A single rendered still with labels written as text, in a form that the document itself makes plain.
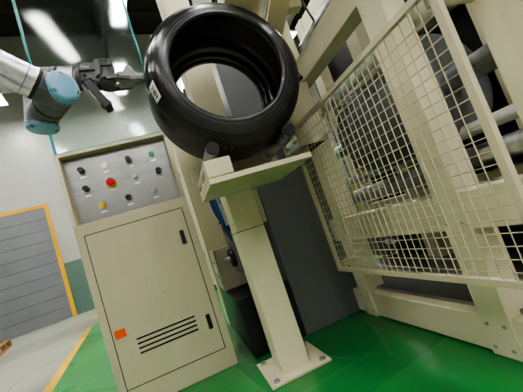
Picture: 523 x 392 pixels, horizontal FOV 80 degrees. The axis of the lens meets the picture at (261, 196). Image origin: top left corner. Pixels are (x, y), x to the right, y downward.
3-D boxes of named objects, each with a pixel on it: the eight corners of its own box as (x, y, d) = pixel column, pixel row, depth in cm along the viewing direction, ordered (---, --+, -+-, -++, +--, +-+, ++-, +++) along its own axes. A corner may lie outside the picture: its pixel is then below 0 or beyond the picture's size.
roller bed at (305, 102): (286, 159, 160) (268, 106, 163) (311, 152, 164) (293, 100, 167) (300, 145, 141) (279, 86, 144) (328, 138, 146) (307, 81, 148)
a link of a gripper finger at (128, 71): (142, 62, 107) (113, 63, 105) (145, 78, 106) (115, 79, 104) (142, 67, 110) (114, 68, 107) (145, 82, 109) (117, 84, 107)
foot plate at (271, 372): (257, 366, 145) (255, 362, 145) (307, 342, 153) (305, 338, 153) (272, 390, 119) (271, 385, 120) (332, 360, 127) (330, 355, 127)
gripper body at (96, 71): (112, 57, 104) (71, 59, 101) (115, 81, 103) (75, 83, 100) (116, 70, 111) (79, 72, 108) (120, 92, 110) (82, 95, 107)
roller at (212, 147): (208, 180, 133) (198, 177, 132) (211, 171, 134) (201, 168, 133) (217, 155, 100) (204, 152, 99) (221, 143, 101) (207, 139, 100)
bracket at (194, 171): (194, 190, 133) (187, 169, 134) (278, 166, 145) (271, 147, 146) (194, 188, 130) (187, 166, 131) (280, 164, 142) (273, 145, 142)
